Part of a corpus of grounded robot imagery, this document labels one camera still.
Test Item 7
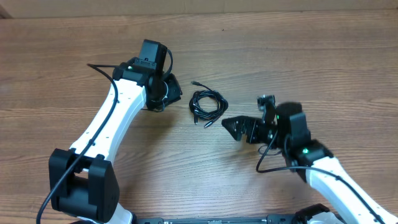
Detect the black cable bundle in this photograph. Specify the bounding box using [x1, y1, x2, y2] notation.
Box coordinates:
[188, 80, 229, 129]

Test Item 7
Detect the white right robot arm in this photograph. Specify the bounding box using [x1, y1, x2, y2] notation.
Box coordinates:
[221, 100, 397, 223]

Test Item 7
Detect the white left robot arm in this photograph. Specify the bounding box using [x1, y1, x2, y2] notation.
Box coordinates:
[36, 39, 182, 223]

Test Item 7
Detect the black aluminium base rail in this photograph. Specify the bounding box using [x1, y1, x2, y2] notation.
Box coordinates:
[133, 214, 297, 224]

